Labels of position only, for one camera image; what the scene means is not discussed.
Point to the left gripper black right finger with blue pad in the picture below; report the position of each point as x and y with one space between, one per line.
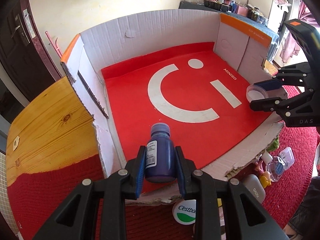
244 216

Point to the white wardrobe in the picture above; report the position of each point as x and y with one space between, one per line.
278 15

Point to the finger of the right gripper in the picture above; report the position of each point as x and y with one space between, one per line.
269 105
269 85

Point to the green fuzzy toy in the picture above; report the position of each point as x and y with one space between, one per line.
274 145

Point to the grey pebble case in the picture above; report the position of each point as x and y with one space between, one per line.
252 183

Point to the dark wooden door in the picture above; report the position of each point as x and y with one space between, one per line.
23 54

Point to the pink yellow toy figure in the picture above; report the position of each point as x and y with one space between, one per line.
264 176

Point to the white orange cardboard box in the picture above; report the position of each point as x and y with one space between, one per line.
241 45

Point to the clear sanitizer bottle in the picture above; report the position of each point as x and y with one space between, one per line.
274 165

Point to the white green Cestbon cap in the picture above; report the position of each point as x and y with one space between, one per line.
184 212

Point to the purple plastic bottle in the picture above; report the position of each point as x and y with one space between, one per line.
160 155

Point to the pink curtain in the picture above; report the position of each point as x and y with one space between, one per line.
297 31

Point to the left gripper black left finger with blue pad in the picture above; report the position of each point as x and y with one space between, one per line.
97 208

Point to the red Miniso bag liner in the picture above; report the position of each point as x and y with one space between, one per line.
200 97

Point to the clear round plastic lid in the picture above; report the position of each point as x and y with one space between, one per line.
254 92

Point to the black basket of items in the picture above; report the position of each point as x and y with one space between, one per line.
216 5

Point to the small white tag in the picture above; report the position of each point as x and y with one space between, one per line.
16 143

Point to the pink hanger stick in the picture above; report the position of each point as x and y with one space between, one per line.
54 44

